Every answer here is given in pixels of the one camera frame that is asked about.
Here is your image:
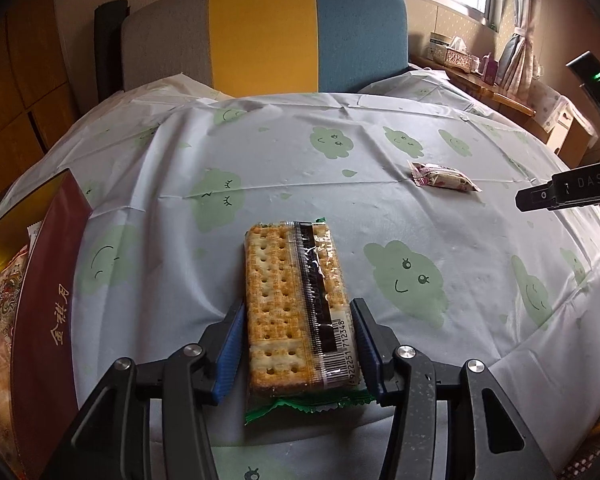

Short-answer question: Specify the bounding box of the wooden wardrobe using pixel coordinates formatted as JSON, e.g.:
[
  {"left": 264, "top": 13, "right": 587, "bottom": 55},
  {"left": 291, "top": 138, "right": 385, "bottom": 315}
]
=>
[{"left": 0, "top": 0, "right": 103, "bottom": 206}]

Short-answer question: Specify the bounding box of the grey yellow blue headboard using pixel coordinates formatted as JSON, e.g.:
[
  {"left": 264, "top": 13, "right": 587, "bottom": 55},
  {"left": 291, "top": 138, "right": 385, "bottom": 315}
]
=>
[{"left": 120, "top": 0, "right": 410, "bottom": 99}]

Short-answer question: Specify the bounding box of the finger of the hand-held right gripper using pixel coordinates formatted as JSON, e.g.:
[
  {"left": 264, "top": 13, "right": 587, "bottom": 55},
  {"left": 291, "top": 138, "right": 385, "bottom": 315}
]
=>
[{"left": 514, "top": 180, "right": 562, "bottom": 212}]

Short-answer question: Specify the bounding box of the white round container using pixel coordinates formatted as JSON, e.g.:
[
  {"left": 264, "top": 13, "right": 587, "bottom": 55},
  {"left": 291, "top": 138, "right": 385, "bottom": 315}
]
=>
[{"left": 428, "top": 32, "right": 453, "bottom": 58}]

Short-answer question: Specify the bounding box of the cream floral curtain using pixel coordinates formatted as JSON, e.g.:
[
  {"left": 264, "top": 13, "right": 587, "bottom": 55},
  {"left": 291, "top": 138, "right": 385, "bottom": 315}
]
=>
[{"left": 496, "top": 0, "right": 548, "bottom": 97}]

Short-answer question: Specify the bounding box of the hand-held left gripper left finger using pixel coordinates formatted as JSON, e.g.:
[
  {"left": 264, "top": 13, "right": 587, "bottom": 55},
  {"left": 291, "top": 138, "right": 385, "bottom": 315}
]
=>
[{"left": 55, "top": 300, "right": 247, "bottom": 480}]

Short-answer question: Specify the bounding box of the black bed post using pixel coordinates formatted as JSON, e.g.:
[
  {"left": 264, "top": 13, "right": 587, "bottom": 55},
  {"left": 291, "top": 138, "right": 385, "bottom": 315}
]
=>
[{"left": 93, "top": 0, "right": 131, "bottom": 104}]

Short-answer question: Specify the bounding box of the white green-print bed cover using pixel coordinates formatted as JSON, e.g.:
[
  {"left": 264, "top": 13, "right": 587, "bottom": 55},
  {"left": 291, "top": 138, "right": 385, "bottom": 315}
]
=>
[{"left": 0, "top": 71, "right": 600, "bottom": 480}]

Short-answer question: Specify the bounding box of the wooden bedside desk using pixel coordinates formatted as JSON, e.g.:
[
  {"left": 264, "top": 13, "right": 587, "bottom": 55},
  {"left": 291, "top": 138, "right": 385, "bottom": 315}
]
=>
[{"left": 409, "top": 54, "right": 537, "bottom": 117}]

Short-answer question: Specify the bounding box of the clear cracker packet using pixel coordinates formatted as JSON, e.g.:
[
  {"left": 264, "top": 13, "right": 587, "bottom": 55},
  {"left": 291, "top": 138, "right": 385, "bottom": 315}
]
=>
[{"left": 243, "top": 217, "right": 377, "bottom": 427}]

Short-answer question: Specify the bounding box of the red clear-window snack bag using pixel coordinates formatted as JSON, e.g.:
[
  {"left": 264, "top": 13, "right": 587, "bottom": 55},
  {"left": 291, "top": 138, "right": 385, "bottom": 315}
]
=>
[{"left": 0, "top": 245, "right": 33, "bottom": 461}]

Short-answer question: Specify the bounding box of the light wooden cabinet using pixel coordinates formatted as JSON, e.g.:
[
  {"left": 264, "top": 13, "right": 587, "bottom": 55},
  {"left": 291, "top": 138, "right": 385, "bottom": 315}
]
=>
[{"left": 529, "top": 81, "right": 600, "bottom": 162}]

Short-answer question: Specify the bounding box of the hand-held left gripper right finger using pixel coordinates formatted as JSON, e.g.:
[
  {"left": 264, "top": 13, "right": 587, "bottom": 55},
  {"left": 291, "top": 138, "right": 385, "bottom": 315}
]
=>
[{"left": 350, "top": 297, "right": 556, "bottom": 480}]

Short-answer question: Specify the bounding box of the white patterned tissue box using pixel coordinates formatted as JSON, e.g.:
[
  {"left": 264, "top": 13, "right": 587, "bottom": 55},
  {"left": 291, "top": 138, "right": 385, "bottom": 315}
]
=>
[{"left": 445, "top": 37, "right": 474, "bottom": 69}]

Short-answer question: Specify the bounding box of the small pink candy packet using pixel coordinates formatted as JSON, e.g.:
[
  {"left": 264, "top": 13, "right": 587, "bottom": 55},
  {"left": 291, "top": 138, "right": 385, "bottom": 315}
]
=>
[{"left": 406, "top": 161, "right": 483, "bottom": 194}]

